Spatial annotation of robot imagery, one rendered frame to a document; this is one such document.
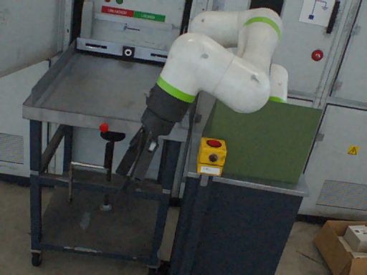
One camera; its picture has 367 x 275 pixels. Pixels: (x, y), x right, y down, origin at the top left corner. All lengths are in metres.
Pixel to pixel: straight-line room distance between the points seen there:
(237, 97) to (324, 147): 1.65
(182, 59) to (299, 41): 1.39
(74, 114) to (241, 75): 0.85
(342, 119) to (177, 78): 1.66
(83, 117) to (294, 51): 1.15
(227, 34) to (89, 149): 1.36
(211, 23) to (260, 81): 0.45
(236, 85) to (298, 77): 1.41
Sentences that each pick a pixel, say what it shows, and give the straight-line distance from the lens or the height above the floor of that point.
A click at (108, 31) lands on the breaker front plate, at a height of 0.98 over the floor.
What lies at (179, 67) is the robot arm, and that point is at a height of 1.26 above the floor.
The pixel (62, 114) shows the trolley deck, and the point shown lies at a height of 0.83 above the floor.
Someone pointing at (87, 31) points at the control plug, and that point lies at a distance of 2.12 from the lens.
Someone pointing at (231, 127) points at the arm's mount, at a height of 0.93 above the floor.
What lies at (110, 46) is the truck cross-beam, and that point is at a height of 0.90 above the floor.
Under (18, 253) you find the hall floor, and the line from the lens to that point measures 2.21.
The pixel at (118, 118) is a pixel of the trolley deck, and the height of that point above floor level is 0.85.
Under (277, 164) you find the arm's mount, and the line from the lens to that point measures 1.54.
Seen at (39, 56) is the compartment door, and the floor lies 0.86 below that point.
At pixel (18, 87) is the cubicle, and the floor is 0.62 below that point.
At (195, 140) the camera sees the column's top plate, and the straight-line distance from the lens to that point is 1.71.
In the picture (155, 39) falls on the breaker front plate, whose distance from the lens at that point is 2.20.
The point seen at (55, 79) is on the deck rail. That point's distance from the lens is 1.87.
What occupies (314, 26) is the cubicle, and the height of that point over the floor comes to 1.19.
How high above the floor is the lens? 1.53
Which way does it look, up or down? 27 degrees down
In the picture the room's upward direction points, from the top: 11 degrees clockwise
